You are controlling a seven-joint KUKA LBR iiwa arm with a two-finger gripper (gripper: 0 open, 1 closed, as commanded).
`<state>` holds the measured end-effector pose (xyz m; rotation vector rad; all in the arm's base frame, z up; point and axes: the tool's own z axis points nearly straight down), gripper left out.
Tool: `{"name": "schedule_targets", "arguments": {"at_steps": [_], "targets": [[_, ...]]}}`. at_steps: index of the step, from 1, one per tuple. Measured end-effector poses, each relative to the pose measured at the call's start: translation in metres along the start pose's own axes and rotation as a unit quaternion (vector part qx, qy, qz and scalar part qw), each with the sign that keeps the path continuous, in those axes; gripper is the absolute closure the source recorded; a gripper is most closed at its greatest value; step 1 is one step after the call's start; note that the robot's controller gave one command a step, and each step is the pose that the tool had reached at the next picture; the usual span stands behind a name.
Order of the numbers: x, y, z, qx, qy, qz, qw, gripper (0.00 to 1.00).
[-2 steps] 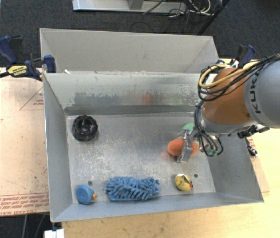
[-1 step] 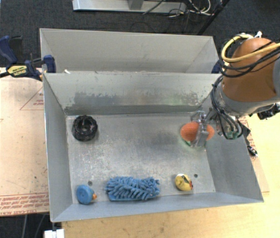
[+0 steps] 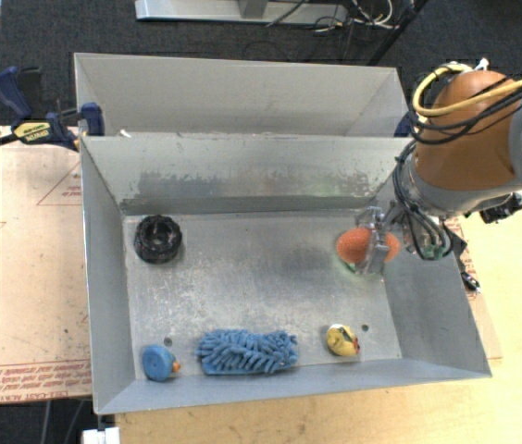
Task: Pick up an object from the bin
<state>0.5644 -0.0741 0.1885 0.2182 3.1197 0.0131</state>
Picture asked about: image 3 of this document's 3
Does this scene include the blue microfibre duster cloth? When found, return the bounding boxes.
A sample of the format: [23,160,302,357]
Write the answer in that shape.
[194,328,300,376]

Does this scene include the orange ball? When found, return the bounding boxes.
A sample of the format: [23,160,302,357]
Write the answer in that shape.
[336,227,402,265]

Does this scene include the black ribbed ring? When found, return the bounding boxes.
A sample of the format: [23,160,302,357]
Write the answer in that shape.
[132,214,184,265]

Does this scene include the blue disc toy orange tip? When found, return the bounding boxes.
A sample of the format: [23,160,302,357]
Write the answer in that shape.
[141,344,182,383]

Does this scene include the grey metal bin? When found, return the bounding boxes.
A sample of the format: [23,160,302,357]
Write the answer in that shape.
[73,52,493,415]

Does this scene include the brown cardboard board red print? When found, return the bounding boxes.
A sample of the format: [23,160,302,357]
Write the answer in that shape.
[0,125,505,406]

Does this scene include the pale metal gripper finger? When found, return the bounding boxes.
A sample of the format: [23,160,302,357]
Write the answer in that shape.
[371,230,392,276]
[355,206,383,274]

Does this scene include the yellow toy figure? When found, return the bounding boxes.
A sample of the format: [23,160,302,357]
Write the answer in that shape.
[325,323,361,358]

